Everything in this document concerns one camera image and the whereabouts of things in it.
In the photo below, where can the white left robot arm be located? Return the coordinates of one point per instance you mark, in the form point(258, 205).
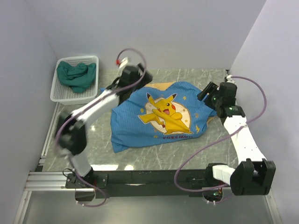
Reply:
point(71, 133)

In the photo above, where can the yellow and blue pillowcase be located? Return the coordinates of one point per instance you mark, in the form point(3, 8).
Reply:
point(152, 117)

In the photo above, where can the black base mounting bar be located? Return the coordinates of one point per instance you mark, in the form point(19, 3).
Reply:
point(146, 183)

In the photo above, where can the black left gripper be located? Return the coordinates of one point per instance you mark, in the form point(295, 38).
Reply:
point(147, 78)

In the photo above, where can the dark green cloth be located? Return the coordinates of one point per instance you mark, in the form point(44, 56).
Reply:
point(79, 78)

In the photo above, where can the aluminium frame rail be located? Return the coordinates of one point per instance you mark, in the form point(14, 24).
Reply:
point(51, 181)

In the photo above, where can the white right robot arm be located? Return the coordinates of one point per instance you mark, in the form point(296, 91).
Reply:
point(254, 174)

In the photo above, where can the white perforated plastic basket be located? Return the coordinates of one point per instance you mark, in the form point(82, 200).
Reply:
point(64, 94)

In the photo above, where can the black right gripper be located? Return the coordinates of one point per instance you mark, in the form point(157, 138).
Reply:
point(210, 88)

